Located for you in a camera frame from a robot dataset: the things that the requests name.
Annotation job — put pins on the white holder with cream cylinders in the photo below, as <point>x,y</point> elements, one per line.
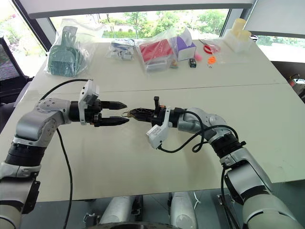
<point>238,38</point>

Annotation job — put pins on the clear bag around dustpan set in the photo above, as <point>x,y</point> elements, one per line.
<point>91,43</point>

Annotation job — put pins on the small multicoloured item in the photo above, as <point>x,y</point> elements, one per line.
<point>174,65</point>

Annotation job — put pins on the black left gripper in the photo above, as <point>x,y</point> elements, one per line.
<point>91,112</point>

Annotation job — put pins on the teal dustpan brush set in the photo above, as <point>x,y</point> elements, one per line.
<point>63,59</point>

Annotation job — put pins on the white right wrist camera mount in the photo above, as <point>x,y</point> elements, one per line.
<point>157,133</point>

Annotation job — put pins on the black mesh chair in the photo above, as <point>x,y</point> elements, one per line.
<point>9,69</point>

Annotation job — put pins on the orange plastic item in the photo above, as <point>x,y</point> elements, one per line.
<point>211,59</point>

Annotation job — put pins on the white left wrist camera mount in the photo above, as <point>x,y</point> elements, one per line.
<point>89,90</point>

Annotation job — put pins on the brass padlock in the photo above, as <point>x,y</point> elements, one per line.
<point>129,115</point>

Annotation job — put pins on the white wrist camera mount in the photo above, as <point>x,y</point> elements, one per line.
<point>89,90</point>
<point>157,133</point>

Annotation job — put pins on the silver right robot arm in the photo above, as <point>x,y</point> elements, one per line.
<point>250,181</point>

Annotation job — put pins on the grey device beside table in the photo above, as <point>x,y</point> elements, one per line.
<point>299,88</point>

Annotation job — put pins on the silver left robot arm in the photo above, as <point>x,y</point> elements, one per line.
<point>31,124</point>

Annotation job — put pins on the pink ball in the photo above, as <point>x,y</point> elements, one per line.
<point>199,57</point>

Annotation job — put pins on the small black box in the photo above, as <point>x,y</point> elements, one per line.
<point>193,63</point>

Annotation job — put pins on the bag of blue white parts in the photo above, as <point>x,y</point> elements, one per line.
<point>120,51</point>

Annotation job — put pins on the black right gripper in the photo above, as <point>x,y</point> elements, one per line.
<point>157,117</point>

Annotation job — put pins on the bagged red and white box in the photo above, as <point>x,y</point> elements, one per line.
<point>155,51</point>

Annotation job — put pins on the purple and white box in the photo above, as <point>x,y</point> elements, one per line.
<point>187,48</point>

